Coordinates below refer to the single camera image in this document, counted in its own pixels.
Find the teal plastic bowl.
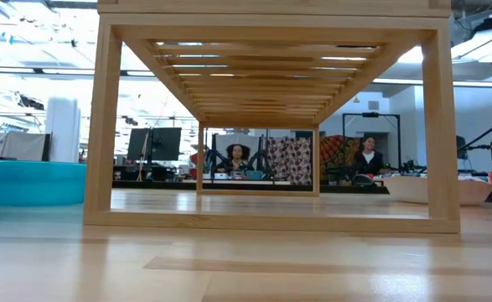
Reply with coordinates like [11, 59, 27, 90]
[0, 159, 88, 207]

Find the blue patterned paper plate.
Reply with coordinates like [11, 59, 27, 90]
[378, 174, 492, 206]

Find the long dark table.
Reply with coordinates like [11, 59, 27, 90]
[111, 179, 391, 195]

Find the person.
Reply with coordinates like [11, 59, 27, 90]
[354, 136, 391, 177]
[215, 143, 255, 175]

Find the slatted wooden shelf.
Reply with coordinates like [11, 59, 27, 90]
[83, 0, 461, 235]

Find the red white patterned cloth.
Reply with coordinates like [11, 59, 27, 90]
[266, 137, 313, 185]

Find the black computer monitor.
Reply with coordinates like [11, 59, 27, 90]
[127, 127, 183, 163]

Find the grey cloth cover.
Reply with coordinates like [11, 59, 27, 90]
[0, 132, 53, 163]

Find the orange mandala cloth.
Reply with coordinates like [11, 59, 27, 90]
[319, 134, 362, 171]

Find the black rectangular stand frame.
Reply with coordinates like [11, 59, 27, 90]
[341, 112, 401, 173]

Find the white pillar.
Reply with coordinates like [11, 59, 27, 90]
[45, 96, 82, 164]

